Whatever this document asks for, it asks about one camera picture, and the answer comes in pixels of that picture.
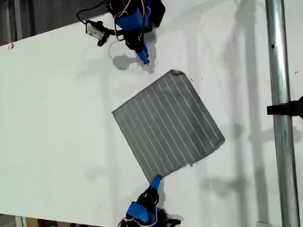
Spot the grey striped towel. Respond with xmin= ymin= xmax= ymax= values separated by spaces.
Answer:
xmin=110 ymin=67 xmax=227 ymax=185

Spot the brown cardboard box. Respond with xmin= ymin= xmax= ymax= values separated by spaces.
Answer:
xmin=14 ymin=214 xmax=71 ymax=227

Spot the black clamp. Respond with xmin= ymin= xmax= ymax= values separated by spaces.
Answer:
xmin=266 ymin=94 xmax=303 ymax=122

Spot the black camera box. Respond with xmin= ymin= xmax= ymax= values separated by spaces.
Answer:
xmin=85 ymin=18 xmax=116 ymax=48

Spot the black camera cable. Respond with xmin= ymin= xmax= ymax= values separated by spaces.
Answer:
xmin=76 ymin=0 xmax=112 ymax=25

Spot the steel post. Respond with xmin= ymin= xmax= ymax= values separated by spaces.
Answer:
xmin=265 ymin=0 xmax=301 ymax=227

